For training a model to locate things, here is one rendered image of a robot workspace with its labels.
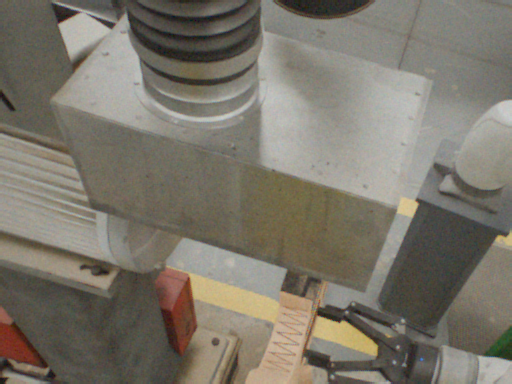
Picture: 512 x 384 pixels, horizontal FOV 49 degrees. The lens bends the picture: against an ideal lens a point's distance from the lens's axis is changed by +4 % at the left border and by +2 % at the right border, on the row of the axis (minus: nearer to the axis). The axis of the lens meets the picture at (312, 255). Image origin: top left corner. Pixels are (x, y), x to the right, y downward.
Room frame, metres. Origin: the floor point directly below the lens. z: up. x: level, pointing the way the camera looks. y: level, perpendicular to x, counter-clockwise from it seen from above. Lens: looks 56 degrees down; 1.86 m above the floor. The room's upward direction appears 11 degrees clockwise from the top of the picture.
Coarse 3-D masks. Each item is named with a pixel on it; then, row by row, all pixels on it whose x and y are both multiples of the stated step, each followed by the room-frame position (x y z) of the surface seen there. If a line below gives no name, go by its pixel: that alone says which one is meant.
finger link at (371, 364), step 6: (372, 360) 0.36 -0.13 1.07; (378, 360) 0.36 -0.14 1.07; (384, 360) 0.36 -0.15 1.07; (390, 360) 0.37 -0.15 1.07; (396, 360) 0.37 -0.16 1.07; (330, 366) 0.34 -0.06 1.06; (336, 366) 0.34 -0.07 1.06; (342, 366) 0.34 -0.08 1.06; (348, 366) 0.35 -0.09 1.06; (354, 366) 0.35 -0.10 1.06; (360, 366) 0.35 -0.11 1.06; (366, 366) 0.35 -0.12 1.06; (372, 366) 0.35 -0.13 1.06; (378, 366) 0.35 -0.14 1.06; (384, 366) 0.36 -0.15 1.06; (390, 366) 0.36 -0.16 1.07
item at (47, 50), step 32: (0, 0) 0.41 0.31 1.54; (32, 0) 0.41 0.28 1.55; (0, 32) 0.41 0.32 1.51; (32, 32) 0.41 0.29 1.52; (64, 32) 0.51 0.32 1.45; (96, 32) 0.52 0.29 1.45; (0, 64) 0.42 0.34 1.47; (32, 64) 0.41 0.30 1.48; (64, 64) 0.41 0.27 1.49; (32, 96) 0.41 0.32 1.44; (32, 128) 0.42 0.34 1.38
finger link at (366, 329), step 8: (344, 312) 0.43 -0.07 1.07; (344, 320) 0.43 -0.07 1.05; (352, 320) 0.42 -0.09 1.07; (360, 320) 0.42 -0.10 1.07; (360, 328) 0.42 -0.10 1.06; (368, 328) 0.41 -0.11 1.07; (368, 336) 0.41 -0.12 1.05; (376, 336) 0.40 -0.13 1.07; (384, 336) 0.40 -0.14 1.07; (376, 344) 0.40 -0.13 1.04; (392, 344) 0.39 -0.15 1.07
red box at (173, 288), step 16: (160, 272) 0.69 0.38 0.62; (176, 272) 0.70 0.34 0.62; (160, 288) 0.65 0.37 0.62; (176, 288) 0.66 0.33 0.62; (160, 304) 0.60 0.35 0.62; (176, 304) 0.62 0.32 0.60; (192, 304) 0.69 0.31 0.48; (176, 320) 0.60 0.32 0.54; (192, 320) 0.68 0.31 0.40; (176, 336) 0.59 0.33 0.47
